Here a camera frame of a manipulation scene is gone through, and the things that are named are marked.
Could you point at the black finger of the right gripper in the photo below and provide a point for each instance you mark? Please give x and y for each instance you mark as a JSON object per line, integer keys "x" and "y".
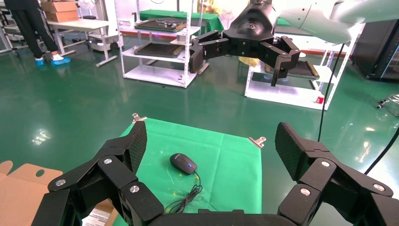
{"x": 209, "y": 46}
{"x": 280, "y": 56}

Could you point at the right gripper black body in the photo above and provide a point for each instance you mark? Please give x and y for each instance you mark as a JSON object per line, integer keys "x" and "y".
{"x": 252, "y": 28}

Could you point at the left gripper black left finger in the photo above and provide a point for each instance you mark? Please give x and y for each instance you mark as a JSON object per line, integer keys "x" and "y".
{"x": 93, "y": 187}

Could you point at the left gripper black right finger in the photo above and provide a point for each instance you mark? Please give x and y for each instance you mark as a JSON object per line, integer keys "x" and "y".
{"x": 336, "y": 193}

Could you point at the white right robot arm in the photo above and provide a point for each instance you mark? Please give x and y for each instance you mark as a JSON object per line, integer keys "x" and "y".
{"x": 324, "y": 21}

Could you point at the open brown cardboard box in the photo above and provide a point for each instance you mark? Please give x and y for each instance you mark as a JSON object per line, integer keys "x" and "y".
{"x": 18, "y": 193}

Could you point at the empty dark tray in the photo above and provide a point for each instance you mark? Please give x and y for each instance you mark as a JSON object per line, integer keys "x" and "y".
{"x": 159, "y": 50}
{"x": 304, "y": 70}

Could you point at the white printed paper sheet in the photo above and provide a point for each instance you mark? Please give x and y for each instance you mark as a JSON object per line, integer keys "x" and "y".
{"x": 95, "y": 218}

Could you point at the yellow crumpled bag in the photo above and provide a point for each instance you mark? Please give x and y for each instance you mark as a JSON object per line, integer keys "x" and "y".
{"x": 249, "y": 61}

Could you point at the green covered table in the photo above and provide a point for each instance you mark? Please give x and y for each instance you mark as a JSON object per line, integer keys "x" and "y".
{"x": 193, "y": 15}

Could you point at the white metal shelving rack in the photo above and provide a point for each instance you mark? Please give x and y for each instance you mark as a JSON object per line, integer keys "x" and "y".
{"x": 156, "y": 76}
{"x": 280, "y": 93}

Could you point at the dark tray with tools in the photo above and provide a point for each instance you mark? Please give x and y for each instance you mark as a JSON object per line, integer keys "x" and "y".
{"x": 156, "y": 26}

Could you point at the small red can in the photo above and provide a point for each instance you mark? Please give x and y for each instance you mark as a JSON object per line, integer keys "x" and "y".
{"x": 319, "y": 100}

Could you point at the silver metal binder clip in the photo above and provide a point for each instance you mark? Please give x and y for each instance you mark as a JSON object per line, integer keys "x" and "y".
{"x": 258, "y": 142}
{"x": 136, "y": 118}

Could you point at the black equipment cabinet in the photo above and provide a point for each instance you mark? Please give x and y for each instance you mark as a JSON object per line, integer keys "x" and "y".
{"x": 374, "y": 46}

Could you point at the wheeled chair base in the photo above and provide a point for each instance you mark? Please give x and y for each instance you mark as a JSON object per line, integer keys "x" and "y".
{"x": 389, "y": 103}

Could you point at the green table cloth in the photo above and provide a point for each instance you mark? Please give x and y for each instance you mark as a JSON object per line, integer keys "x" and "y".
{"x": 230, "y": 174}

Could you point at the white wheeled machine base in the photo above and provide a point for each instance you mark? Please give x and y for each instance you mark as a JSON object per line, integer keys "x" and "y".
{"x": 99, "y": 42}

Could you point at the white standing fan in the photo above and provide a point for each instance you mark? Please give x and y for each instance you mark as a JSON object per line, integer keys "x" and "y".
{"x": 86, "y": 3}

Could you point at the white work table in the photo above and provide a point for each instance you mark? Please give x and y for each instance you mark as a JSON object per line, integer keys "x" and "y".
{"x": 78, "y": 24}

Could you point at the closed brown cardboard carton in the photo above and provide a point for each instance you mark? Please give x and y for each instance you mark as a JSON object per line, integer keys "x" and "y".
{"x": 60, "y": 12}

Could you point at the person in black clothes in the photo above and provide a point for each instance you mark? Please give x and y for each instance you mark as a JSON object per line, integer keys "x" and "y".
{"x": 31, "y": 25}

